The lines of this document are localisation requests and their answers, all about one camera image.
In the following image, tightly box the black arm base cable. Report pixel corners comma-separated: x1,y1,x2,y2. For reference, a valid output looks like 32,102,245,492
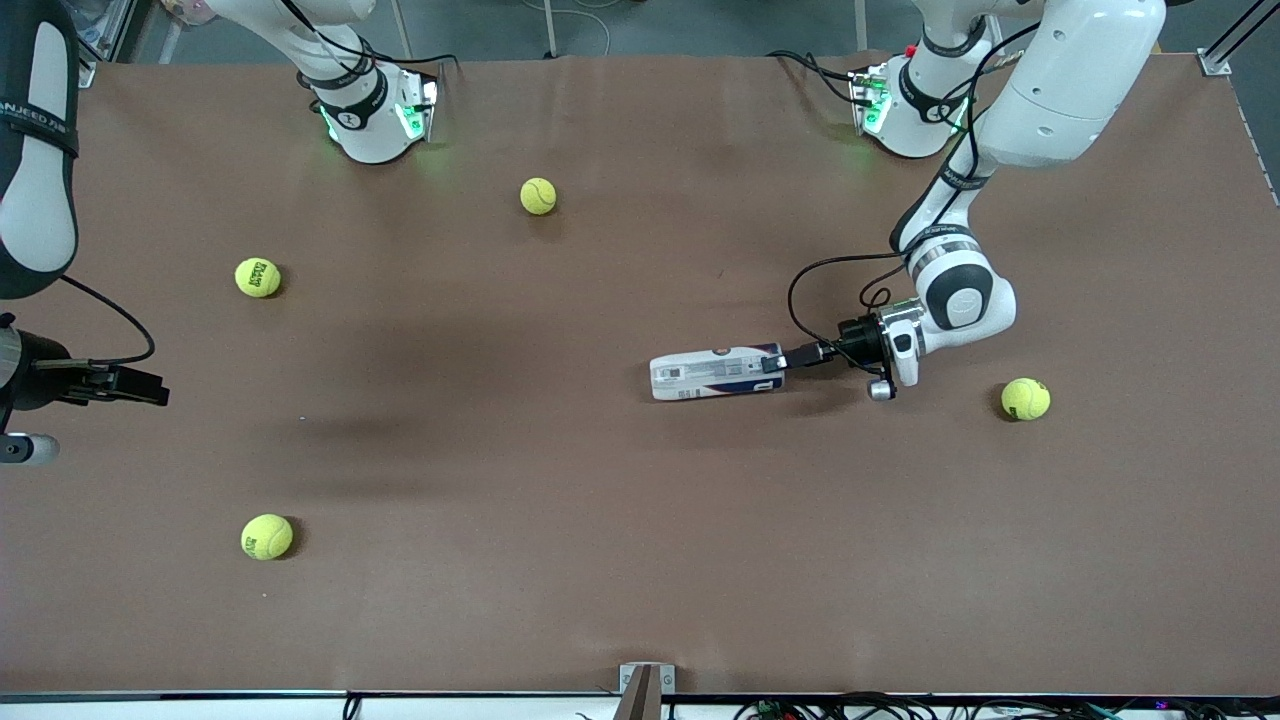
280,0,461,101
768,50,871,106

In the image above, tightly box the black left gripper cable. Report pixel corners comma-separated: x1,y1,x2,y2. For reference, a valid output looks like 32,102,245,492
788,20,1041,346

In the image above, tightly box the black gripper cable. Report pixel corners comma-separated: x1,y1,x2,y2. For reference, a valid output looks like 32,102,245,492
788,20,1041,346
60,275,156,366

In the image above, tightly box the black cable bundle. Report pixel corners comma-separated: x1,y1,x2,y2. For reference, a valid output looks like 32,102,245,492
735,692,1280,720

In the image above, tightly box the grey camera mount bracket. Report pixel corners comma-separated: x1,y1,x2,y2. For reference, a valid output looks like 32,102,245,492
619,663,676,720

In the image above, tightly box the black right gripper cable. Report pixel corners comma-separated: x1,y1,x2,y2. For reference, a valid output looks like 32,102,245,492
60,275,156,366

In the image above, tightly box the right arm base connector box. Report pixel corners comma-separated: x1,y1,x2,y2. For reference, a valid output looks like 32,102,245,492
395,68,443,144

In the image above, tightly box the white blue tennis ball can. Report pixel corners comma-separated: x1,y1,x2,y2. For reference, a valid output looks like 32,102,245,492
650,343,786,402

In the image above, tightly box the black right arm base cable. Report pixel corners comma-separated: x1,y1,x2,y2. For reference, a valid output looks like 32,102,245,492
280,0,461,101

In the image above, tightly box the black left arm base cable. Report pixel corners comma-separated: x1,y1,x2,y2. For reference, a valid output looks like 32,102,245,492
768,50,871,106

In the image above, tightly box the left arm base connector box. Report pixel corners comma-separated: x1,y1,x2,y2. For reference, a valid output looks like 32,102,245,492
848,62,893,138

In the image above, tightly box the aluminium frame post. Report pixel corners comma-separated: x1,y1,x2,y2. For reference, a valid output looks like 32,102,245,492
1198,0,1280,77
75,0,136,89

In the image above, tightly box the silver right gripper knob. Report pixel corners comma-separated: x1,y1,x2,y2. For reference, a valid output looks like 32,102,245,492
0,434,59,466

